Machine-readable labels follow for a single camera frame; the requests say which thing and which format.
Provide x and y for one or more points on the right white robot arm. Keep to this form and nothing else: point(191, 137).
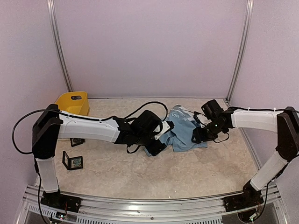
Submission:
point(283, 122)

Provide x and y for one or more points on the light blue printed t-shirt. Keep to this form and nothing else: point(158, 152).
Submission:
point(180, 137)

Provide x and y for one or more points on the right aluminium corner post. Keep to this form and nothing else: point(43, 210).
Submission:
point(241, 50)

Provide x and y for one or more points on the aluminium corner post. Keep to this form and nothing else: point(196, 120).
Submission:
point(241, 50)
point(58, 45)

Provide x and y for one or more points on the near black brooch box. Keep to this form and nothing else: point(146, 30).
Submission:
point(72, 163)

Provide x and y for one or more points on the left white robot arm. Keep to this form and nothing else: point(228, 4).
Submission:
point(145, 130)

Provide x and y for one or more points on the aluminium front frame rail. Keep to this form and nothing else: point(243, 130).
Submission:
point(105, 210)

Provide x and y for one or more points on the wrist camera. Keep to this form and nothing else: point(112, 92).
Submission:
point(161, 129)
point(201, 119)

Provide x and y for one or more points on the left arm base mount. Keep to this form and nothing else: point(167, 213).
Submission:
point(61, 201)

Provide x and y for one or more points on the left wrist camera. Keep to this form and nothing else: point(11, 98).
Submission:
point(161, 129)

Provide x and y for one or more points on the left aluminium corner post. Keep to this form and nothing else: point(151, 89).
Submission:
point(58, 45)

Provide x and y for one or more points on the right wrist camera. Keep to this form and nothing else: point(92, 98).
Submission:
point(201, 119)

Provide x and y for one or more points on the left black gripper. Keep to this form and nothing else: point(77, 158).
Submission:
point(155, 149)

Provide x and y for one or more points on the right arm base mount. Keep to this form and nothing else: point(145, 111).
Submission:
point(250, 200)

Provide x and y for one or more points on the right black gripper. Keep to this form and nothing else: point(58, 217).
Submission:
point(200, 136)

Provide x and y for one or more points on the yellow plastic basket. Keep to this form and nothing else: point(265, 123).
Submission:
point(75, 102)

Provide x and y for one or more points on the far black brooch box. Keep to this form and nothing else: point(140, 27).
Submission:
point(76, 141)

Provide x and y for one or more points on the black brooch box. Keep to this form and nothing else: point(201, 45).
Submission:
point(76, 141)
point(72, 163)

